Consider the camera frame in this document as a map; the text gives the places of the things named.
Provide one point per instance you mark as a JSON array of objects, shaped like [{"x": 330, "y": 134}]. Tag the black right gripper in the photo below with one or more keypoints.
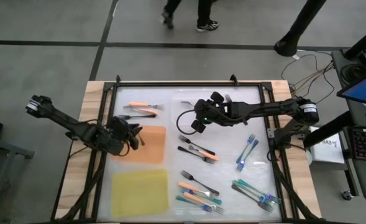
[{"x": 213, "y": 113}]

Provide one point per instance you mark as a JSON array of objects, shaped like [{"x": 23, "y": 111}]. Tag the cart caster wheel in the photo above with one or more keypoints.
[{"x": 346, "y": 196}]

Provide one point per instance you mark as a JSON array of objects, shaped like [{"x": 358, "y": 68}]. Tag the grey metal bench frame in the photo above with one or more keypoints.
[{"x": 11, "y": 149}]

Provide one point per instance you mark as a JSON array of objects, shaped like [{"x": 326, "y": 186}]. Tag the white labelled box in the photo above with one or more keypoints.
[{"x": 328, "y": 149}]

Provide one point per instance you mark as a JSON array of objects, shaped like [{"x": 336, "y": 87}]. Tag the person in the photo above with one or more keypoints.
[{"x": 203, "y": 12}]

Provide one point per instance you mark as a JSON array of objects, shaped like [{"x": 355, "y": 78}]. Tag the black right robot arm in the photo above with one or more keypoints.
[{"x": 263, "y": 109}]

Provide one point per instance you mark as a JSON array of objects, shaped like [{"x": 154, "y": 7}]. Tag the clear plastic bin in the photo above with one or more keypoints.
[{"x": 178, "y": 96}]

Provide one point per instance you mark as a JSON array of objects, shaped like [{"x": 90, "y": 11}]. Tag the black cart leg bar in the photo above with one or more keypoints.
[{"x": 328, "y": 129}]

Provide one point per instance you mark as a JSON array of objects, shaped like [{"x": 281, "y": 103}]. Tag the yellow mat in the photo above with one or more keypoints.
[{"x": 139, "y": 193}]

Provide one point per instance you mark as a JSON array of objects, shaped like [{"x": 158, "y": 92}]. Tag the black stand post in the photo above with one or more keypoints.
[{"x": 297, "y": 28}]

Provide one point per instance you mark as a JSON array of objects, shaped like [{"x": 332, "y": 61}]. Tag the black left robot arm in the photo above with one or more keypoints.
[{"x": 64, "y": 121}]

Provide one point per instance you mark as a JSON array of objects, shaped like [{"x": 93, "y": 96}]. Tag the orange mat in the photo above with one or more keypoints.
[{"x": 153, "y": 146}]

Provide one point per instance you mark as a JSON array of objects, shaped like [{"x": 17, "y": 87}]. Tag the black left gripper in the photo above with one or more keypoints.
[{"x": 116, "y": 137}]

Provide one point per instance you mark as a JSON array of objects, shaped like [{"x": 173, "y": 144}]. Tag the black metal table frame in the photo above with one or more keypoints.
[{"x": 170, "y": 84}]

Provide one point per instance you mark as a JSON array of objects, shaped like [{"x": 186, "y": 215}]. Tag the white glossy table cover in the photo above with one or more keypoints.
[{"x": 226, "y": 174}]

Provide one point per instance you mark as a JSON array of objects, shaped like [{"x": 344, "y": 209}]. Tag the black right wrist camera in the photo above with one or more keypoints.
[{"x": 217, "y": 97}]

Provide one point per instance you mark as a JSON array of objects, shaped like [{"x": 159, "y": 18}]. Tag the black frame clamp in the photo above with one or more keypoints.
[
  {"x": 234, "y": 80},
  {"x": 118, "y": 79}
]

